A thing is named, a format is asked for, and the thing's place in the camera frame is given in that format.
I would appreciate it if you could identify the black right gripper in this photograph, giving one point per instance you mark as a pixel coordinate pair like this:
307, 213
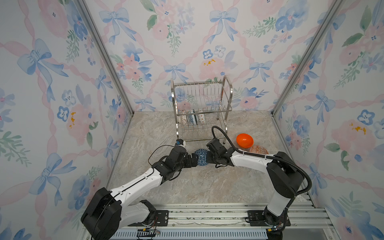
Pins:
208, 159

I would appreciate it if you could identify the blue floral bowl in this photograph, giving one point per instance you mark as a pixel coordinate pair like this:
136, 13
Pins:
192, 118

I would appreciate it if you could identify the red geometric pattern bowl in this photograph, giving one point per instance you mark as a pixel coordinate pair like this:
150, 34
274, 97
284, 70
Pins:
257, 149

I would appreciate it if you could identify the blue geometric pattern bowl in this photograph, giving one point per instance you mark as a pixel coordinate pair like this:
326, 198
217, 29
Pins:
202, 156

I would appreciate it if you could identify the aluminium corner post right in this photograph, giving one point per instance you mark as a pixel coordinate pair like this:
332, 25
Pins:
328, 19

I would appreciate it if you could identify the aluminium corner post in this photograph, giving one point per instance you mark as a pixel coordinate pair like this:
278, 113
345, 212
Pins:
328, 19
95, 34

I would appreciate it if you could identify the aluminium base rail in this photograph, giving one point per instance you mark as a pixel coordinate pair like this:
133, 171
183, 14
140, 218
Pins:
230, 222

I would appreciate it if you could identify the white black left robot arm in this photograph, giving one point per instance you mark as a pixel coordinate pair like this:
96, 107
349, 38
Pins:
110, 210

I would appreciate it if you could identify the maroon white pattern bowl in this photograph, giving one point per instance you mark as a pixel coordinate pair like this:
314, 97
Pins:
184, 119

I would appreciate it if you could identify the aluminium corner post left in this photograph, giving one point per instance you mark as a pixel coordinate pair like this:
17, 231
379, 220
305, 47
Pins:
95, 34

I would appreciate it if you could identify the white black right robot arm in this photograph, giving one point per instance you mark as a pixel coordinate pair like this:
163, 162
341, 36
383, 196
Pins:
285, 175

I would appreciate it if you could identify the orange plastic bowl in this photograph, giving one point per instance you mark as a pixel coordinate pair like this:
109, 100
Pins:
244, 141

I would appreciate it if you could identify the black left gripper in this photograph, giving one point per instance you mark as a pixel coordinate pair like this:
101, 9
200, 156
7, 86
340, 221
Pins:
189, 163

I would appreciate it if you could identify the green pattern bowl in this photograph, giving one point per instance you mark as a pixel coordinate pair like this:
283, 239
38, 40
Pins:
201, 118

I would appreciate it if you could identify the steel wire dish rack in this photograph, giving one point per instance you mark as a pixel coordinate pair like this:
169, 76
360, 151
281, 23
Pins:
213, 98

